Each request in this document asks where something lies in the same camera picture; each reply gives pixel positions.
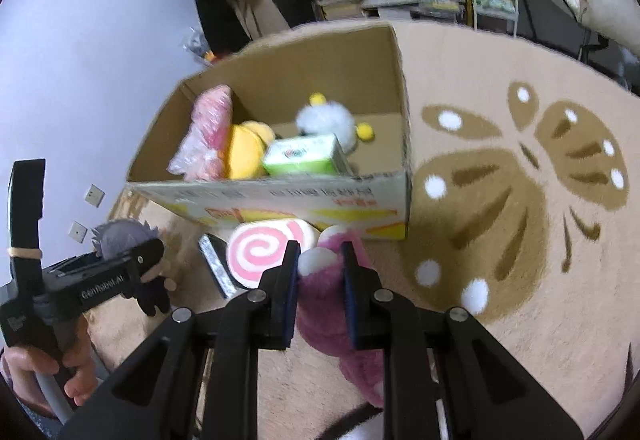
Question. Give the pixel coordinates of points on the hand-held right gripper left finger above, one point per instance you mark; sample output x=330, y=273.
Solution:
x=285, y=310

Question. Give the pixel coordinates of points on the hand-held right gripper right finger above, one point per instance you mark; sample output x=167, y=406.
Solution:
x=352, y=315

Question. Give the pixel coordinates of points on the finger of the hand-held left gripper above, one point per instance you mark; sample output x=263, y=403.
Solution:
x=145, y=260

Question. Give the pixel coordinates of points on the pink bear plush toy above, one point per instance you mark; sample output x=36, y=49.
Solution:
x=320, y=315

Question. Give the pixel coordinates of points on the grey-haired plush doll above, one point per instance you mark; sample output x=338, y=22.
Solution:
x=120, y=235

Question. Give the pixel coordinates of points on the pink swirl roll plush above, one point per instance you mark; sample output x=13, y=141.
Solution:
x=255, y=250

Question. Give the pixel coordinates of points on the yellow plush toy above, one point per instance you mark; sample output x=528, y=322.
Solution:
x=245, y=150

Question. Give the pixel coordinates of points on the pink plastic-wrapped plush toy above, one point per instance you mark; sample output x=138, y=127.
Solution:
x=207, y=120

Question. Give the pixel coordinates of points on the green white carton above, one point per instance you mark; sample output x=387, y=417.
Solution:
x=300, y=155

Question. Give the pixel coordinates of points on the white fluffy plush toy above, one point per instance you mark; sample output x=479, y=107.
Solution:
x=320, y=118

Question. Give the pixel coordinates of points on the cardboard box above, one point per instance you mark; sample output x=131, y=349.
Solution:
x=310, y=65

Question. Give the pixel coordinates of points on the person's left hand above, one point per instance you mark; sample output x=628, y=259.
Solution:
x=30, y=375

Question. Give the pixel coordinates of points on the black flat packet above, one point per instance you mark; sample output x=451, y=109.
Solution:
x=215, y=265

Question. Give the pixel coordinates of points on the beige floral blanket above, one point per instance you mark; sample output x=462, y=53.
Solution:
x=525, y=370

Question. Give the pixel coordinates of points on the clear plastic bag of toys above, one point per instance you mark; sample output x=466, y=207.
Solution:
x=200, y=45

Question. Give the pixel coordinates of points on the black hanging garment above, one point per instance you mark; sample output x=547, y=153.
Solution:
x=220, y=15

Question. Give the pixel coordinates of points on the beige hanging garment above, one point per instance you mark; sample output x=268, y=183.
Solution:
x=260, y=5

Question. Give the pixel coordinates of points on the stack of books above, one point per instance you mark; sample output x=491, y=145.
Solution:
x=337, y=3

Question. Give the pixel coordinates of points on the white wall socket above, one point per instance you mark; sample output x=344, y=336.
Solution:
x=93, y=194
x=77, y=231

